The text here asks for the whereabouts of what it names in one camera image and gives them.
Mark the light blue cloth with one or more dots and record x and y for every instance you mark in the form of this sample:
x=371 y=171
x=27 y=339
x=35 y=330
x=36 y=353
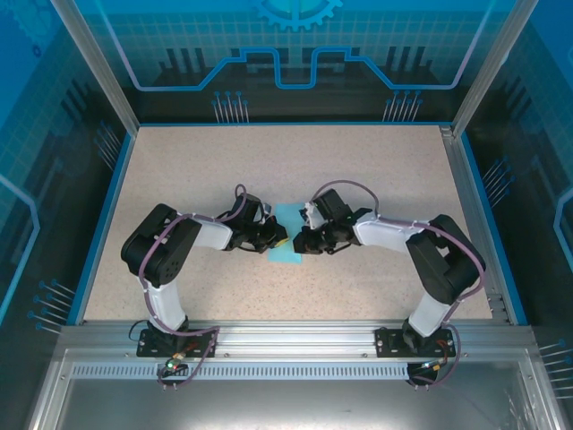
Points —
x=286 y=215

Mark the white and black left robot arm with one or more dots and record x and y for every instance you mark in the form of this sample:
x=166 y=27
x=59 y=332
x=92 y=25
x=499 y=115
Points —
x=212 y=233

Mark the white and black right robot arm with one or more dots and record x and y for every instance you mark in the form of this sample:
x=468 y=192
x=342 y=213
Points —
x=385 y=233

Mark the sheet metal tray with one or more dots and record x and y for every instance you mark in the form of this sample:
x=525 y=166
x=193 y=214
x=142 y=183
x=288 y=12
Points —
x=291 y=403

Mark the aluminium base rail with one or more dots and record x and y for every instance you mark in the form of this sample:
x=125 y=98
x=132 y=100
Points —
x=291 y=340

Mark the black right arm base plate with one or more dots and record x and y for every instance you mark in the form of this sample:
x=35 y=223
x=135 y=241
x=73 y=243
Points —
x=386 y=347

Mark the aluminium side rail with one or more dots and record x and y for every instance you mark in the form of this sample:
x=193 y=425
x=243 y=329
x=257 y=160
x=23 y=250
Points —
x=463 y=179

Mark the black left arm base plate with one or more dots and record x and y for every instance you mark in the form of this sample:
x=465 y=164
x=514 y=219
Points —
x=145 y=350

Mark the aluminium frame post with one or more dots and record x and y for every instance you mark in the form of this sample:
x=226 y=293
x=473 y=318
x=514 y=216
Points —
x=99 y=67
x=489 y=67

